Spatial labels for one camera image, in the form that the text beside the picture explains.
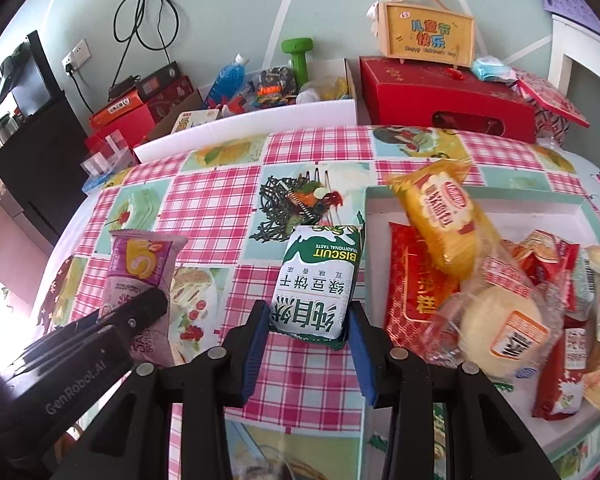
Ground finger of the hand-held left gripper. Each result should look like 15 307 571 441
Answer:
100 287 170 361

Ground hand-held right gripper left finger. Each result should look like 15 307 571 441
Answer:
62 300 272 480

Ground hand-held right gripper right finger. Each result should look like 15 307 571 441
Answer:
347 305 563 480

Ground pink swiss roll packet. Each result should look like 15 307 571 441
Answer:
101 229 189 367

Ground green white biscuit packet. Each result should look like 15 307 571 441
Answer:
269 224 367 352

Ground red patterned cake packet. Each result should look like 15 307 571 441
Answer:
384 221 474 357

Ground clear-wrapped round bun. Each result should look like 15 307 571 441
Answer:
429 254 564 382

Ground yellow soft bread packet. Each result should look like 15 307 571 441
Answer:
389 159 492 277

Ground red white milk candy packet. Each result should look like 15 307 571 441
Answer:
531 326 589 422

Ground large red rice cracker packet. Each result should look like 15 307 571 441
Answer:
509 229 582 312

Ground teal cardboard tray box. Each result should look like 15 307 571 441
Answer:
361 184 600 480

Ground flat blue packet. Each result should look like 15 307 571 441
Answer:
81 169 122 194

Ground clear plastic box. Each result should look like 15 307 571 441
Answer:
79 131 139 182

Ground black cabinet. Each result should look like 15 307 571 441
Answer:
0 89 92 247

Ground small white green box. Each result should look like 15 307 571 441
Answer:
170 108 222 134

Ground orange carton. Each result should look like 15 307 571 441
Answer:
88 90 157 134

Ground silver pot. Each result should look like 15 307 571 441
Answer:
0 111 22 162

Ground dark brown printed boxes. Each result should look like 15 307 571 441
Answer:
136 60 194 117

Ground black power adapter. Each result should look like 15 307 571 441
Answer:
108 75 142 97

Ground long white cardboard box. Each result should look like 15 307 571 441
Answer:
131 56 359 164

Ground blue plastic bottle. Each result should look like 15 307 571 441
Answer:
204 53 252 109

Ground black coffee machine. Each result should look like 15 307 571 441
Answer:
0 29 57 117

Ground red gift box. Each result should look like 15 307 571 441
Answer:
358 55 539 144

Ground green dumbbell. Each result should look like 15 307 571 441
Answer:
280 36 316 92

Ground blue wet wipes pack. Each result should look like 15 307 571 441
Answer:
471 56 517 83

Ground red patterned box lid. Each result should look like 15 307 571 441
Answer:
514 69 592 147

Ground yellow wooden handbag box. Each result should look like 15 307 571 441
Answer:
366 0 477 69

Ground white shelf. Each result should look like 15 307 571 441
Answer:
546 13 600 107

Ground white wall socket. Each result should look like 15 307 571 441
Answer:
60 37 92 74

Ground black cable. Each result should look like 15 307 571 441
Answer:
113 0 182 62

